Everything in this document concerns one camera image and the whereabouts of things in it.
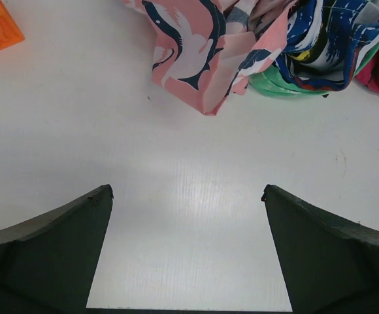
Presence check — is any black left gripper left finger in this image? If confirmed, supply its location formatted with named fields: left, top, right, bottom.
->
left=0, top=184, right=114, bottom=313

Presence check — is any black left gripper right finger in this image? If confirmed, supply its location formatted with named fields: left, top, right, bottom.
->
left=261, top=185, right=379, bottom=313

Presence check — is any green white cloth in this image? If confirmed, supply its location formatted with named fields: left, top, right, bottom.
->
left=248, top=0, right=379, bottom=98

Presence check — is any blue patterned cloth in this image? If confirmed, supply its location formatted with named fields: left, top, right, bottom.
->
left=275, top=0, right=379, bottom=92

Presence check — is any light pink bird-print cloth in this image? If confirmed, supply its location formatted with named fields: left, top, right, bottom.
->
left=124, top=0, right=295, bottom=116

